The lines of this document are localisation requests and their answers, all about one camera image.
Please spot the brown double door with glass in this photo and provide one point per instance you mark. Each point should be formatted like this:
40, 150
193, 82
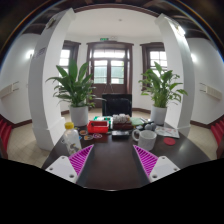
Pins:
109, 71

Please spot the red plastic box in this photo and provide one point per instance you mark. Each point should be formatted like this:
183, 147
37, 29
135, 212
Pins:
97, 127

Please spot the white speckled mug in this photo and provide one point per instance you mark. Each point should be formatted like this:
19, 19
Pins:
146, 140

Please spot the green flat box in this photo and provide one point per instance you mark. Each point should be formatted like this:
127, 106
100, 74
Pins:
100, 118

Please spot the brown-framed window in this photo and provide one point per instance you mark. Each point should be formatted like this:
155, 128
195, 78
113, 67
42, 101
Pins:
158, 58
65, 58

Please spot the small round pink sticker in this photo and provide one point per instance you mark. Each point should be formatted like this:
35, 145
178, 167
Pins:
97, 135

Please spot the grey ball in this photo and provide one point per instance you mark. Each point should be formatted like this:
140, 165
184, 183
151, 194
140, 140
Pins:
153, 126
148, 127

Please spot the black office chair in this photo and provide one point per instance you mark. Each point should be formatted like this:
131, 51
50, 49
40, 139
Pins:
116, 105

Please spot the flat round red coaster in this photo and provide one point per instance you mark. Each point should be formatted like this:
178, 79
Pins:
169, 141

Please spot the green plant in white pot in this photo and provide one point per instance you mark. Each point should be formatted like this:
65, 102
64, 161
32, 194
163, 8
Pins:
79, 116
158, 115

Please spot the green book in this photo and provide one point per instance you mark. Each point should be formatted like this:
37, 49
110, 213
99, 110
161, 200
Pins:
136, 121

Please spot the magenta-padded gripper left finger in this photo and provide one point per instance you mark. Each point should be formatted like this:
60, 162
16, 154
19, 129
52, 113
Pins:
63, 168

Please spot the white wall lamp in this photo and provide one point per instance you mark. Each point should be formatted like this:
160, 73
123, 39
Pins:
30, 54

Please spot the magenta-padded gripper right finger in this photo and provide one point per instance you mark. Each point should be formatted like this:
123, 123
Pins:
161, 168

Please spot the clear bottle with yellow cap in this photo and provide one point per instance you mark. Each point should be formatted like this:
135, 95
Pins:
72, 140

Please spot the printed paper sheet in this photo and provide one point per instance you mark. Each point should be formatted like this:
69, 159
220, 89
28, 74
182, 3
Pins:
166, 132

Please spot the small black flat device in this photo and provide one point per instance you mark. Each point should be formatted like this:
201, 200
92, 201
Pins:
120, 134

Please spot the brown tray with white cups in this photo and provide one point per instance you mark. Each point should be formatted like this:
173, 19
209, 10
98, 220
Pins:
122, 125

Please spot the small round printed sticker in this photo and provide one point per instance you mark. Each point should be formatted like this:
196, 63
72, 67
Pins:
88, 137
83, 132

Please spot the green exit sign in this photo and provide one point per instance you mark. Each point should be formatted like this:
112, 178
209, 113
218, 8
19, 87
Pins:
104, 39

